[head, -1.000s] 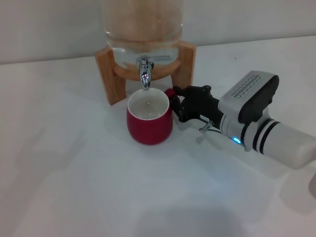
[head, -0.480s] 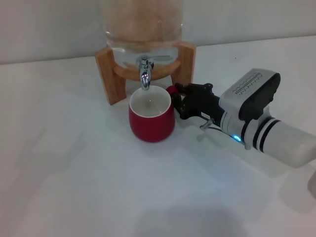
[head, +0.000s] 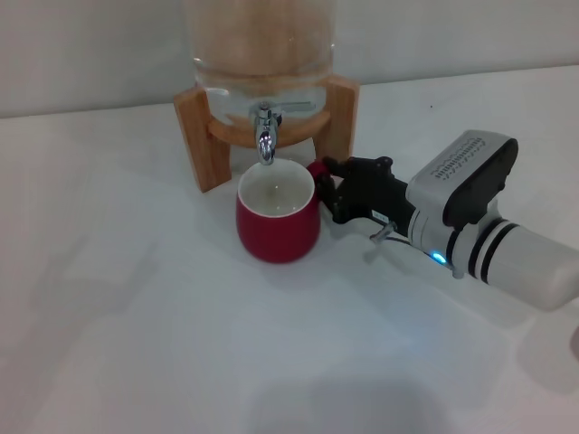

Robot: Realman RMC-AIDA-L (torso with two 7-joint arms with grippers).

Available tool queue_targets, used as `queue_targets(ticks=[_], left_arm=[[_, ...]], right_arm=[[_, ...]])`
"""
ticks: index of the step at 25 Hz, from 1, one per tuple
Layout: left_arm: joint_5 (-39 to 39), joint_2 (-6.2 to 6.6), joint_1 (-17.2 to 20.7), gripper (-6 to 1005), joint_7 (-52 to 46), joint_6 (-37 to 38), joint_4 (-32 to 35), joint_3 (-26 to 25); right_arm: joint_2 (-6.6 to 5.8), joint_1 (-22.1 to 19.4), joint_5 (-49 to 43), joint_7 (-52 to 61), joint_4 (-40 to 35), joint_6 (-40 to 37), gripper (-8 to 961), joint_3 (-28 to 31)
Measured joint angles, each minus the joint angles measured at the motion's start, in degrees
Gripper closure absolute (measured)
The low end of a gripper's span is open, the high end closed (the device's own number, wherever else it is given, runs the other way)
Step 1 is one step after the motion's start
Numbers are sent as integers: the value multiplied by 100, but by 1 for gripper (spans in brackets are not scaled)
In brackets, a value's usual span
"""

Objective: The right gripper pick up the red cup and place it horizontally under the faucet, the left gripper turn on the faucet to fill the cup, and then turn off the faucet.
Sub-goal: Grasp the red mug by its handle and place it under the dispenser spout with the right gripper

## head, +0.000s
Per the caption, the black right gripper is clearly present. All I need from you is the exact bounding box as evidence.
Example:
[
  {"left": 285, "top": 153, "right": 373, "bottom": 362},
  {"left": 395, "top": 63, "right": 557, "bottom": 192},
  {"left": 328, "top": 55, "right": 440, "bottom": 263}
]
[{"left": 316, "top": 156, "right": 415, "bottom": 227}]

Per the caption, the red ceramic cup white inside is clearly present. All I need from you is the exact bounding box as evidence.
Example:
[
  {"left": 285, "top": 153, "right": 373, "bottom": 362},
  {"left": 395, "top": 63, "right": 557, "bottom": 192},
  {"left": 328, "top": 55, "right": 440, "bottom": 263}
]
[{"left": 234, "top": 160, "right": 331, "bottom": 263}]

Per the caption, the chrome faucet tap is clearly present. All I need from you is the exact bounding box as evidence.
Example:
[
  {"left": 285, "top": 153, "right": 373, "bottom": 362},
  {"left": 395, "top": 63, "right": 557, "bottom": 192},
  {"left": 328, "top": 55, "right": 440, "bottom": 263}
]
[{"left": 251, "top": 101, "right": 316, "bottom": 166}]

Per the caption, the wooden dispenser stand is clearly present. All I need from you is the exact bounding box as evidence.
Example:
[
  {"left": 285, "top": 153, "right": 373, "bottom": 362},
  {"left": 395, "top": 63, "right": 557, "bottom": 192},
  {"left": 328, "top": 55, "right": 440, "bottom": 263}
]
[{"left": 174, "top": 75, "right": 362, "bottom": 194}]

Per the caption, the glass water dispenser jar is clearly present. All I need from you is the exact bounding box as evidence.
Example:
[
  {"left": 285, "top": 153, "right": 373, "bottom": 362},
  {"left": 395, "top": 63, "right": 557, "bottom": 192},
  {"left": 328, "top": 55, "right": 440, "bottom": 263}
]
[{"left": 185, "top": 0, "right": 338, "bottom": 148}]

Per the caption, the right wrist cable plug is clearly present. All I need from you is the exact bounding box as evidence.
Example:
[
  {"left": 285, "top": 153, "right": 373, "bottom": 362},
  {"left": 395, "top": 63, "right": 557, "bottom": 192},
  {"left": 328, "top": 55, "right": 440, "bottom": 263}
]
[{"left": 369, "top": 221, "right": 411, "bottom": 248}]

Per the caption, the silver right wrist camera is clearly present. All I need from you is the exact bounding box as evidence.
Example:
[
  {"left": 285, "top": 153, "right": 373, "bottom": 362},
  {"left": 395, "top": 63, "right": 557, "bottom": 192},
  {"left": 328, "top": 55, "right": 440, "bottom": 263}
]
[{"left": 405, "top": 129, "right": 520, "bottom": 231}]

